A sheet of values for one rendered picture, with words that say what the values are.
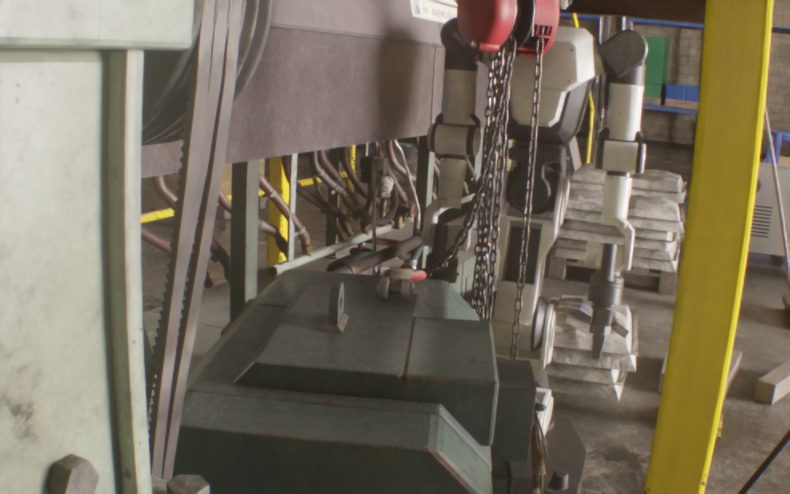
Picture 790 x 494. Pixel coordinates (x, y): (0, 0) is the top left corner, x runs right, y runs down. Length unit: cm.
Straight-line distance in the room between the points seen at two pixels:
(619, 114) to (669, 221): 300
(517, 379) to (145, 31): 89
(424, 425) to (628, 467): 191
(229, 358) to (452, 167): 119
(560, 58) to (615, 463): 140
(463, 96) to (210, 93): 151
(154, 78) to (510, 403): 80
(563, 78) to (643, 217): 307
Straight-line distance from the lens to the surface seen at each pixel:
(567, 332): 338
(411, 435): 91
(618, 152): 209
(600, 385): 335
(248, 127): 164
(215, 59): 70
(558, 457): 243
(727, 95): 125
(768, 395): 357
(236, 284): 172
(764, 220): 640
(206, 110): 70
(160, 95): 69
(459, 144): 214
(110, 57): 62
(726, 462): 297
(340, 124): 198
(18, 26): 52
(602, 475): 273
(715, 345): 131
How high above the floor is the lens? 123
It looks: 12 degrees down
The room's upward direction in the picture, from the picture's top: 3 degrees clockwise
